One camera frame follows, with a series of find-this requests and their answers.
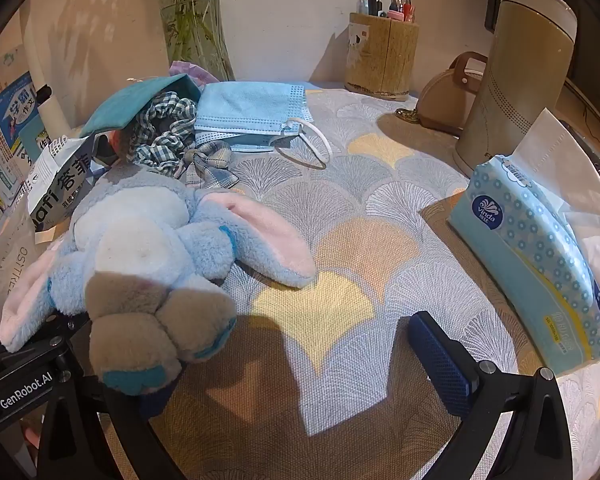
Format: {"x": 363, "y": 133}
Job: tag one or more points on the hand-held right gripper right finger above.
{"x": 445, "y": 360}

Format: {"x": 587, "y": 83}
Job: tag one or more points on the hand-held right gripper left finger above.
{"x": 155, "y": 402}

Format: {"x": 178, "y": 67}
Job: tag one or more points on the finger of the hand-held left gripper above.
{"x": 65, "y": 330}

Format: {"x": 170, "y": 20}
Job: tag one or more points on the blue plush toy pink ears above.
{"x": 130, "y": 240}

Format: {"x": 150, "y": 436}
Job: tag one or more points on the plaid fabric scrunchie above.
{"x": 165, "y": 135}

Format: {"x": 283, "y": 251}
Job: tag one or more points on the white paper package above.
{"x": 10, "y": 265}

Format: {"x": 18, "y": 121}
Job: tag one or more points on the blue dotted tissue pack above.
{"x": 530, "y": 260}

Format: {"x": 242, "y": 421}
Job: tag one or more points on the white printed snack packet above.
{"x": 60, "y": 185}

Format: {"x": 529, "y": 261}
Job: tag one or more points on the blue face mask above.
{"x": 240, "y": 141}
{"x": 250, "y": 105}

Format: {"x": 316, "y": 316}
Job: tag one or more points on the tan small handbag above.
{"x": 450, "y": 95}

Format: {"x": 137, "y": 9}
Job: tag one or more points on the purple cloth pouch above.
{"x": 195, "y": 72}

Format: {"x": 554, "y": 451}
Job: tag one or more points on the beige insulated flask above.
{"x": 520, "y": 75}

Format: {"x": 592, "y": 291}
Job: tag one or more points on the cardboard pen holder with pens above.
{"x": 380, "y": 60}

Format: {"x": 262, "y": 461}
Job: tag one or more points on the glass vase with green stems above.
{"x": 195, "y": 35}

